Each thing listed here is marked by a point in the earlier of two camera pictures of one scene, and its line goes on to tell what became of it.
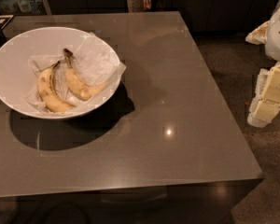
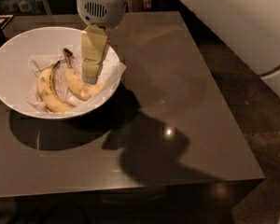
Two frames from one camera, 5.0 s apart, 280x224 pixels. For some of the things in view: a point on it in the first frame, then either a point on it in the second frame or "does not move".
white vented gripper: (278, 36) to (103, 10)
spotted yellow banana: (81, 88) does not move
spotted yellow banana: (49, 91) does not move
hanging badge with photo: (147, 3) does not move
